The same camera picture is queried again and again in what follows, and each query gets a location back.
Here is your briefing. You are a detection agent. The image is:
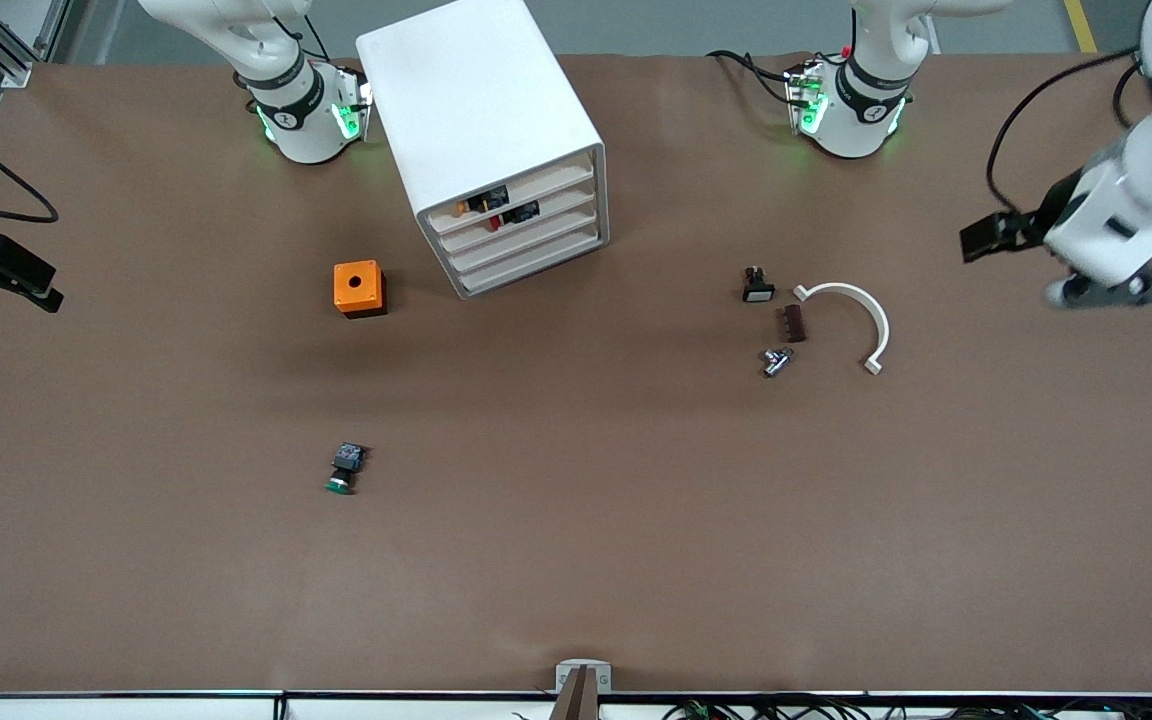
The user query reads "black base cable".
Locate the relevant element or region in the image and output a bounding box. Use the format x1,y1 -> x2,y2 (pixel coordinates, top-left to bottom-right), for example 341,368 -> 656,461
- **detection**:
706,48 -> 799,103
276,10 -> 335,63

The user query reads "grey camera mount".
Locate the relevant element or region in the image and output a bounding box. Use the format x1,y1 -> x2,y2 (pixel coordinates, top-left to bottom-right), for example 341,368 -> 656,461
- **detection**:
551,660 -> 613,720

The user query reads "red push button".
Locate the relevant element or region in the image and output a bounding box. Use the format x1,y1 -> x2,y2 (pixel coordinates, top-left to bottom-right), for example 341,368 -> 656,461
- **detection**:
483,200 -> 541,232

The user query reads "orange button box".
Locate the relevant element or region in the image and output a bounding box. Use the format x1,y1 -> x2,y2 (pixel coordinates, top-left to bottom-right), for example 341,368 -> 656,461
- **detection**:
333,260 -> 388,319

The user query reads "white curved bracket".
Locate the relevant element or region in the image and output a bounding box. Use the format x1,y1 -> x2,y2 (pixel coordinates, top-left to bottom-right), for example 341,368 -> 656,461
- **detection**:
793,282 -> 891,377

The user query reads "black cable bundle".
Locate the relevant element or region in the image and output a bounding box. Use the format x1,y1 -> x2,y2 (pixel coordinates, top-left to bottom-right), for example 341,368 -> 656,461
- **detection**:
664,696 -> 1152,720

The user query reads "white drawer cabinet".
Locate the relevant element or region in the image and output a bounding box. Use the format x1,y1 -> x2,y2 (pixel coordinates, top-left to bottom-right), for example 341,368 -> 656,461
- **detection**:
356,0 -> 610,301

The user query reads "aluminium frame profile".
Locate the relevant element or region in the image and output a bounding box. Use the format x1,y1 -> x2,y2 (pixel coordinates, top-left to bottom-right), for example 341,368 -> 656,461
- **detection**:
0,0 -> 72,89

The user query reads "white table border strip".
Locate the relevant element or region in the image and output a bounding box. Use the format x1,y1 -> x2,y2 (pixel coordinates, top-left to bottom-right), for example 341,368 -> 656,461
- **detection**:
0,692 -> 1152,720

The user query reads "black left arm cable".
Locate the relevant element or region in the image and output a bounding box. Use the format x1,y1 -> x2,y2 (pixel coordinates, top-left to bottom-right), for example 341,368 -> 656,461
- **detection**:
985,45 -> 1152,214

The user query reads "green push button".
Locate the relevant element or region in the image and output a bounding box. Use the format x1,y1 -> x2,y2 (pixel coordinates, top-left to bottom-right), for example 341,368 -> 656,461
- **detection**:
324,442 -> 369,497

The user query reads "yellow push button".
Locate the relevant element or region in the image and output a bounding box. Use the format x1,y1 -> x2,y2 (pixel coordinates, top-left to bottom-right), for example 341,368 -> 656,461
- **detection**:
454,188 -> 510,218

